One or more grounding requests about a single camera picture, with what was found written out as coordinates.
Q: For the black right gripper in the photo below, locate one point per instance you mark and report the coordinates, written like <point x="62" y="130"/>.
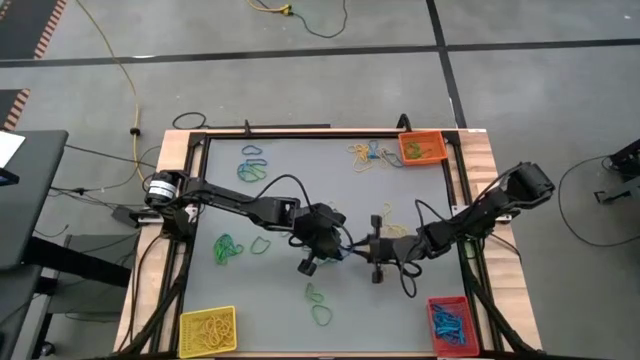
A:
<point x="395" y="250"/>

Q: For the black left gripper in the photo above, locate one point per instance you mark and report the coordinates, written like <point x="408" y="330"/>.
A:
<point x="320" y="230"/>

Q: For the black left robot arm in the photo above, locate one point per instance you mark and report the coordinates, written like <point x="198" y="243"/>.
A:
<point x="225" y="200"/>

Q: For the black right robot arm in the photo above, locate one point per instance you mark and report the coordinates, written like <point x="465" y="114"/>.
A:
<point x="475" y="220"/>

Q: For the orange plastic basket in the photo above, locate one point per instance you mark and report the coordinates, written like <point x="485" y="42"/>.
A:
<point x="440" y="140"/>

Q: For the black metal rod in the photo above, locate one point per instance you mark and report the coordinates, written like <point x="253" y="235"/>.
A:
<point x="275" y="126"/>

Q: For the red plastic basket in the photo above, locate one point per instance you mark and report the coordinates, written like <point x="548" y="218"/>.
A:
<point x="472" y="350"/>

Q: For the yellow plastic basket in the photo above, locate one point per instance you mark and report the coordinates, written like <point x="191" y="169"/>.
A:
<point x="186" y="315"/>

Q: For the black floor tape line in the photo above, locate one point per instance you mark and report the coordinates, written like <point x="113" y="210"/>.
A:
<point x="200" y="56"/>
<point x="448" y="75"/>

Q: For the black equipment stand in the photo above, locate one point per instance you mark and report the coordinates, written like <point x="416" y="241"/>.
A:
<point x="75" y="260"/>

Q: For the black equipment leg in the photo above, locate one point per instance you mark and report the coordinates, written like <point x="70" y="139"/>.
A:
<point x="627" y="160"/>

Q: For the black side desk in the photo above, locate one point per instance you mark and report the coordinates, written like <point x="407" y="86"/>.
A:
<point x="35" y="200"/>

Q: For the blue device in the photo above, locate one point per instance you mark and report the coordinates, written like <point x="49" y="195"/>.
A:
<point x="6" y="177"/>

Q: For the white paper sheet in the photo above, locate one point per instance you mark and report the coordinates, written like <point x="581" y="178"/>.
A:
<point x="9" y="147"/>

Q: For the black hazard-striped floor mat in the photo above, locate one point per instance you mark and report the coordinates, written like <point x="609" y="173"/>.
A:
<point x="25" y="25"/>
<point x="7" y="107"/>

